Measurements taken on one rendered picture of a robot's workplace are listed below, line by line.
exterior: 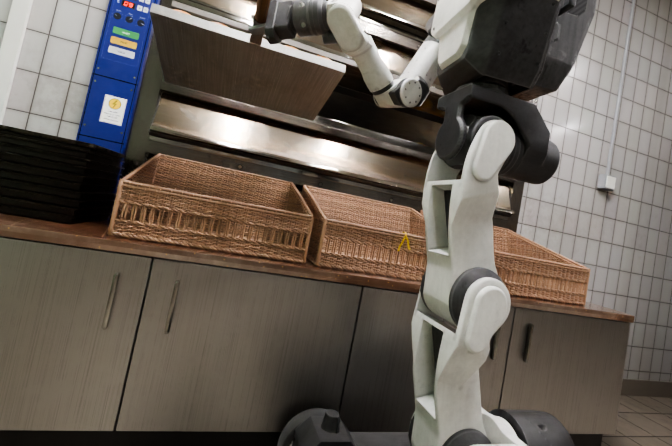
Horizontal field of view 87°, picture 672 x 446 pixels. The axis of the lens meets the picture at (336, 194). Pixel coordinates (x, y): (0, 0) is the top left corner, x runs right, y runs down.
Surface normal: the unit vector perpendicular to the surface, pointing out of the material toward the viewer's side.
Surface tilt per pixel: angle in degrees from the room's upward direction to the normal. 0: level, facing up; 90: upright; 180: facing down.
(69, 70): 90
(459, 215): 113
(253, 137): 70
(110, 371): 90
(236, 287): 90
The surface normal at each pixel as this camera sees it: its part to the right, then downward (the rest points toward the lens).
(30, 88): 0.29, 0.00
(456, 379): 0.09, 0.38
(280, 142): 0.34, -0.33
